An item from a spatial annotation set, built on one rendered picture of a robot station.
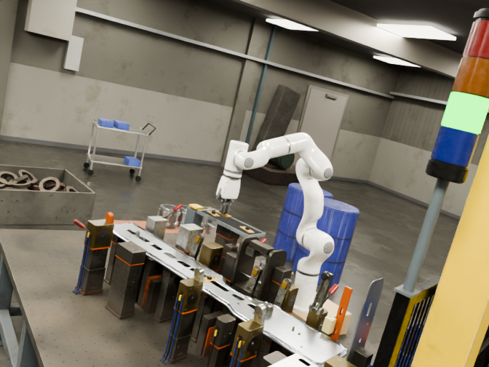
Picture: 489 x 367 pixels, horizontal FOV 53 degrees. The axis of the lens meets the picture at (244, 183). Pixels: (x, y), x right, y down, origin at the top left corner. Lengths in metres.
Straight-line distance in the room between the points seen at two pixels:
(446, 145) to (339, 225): 4.27
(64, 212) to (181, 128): 6.14
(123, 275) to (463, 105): 1.76
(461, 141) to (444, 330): 0.41
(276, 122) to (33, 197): 7.40
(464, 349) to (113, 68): 8.81
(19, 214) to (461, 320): 3.59
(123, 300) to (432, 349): 1.54
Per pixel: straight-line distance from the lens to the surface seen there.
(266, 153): 2.19
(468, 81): 0.95
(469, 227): 1.08
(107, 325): 2.35
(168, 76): 9.91
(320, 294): 2.05
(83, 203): 4.35
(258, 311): 1.82
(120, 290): 2.37
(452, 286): 1.10
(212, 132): 10.54
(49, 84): 9.25
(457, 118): 0.94
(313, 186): 2.50
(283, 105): 10.87
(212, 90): 10.38
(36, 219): 4.27
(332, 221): 5.15
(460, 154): 0.94
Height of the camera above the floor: 1.86
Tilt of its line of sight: 11 degrees down
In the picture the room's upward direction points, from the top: 14 degrees clockwise
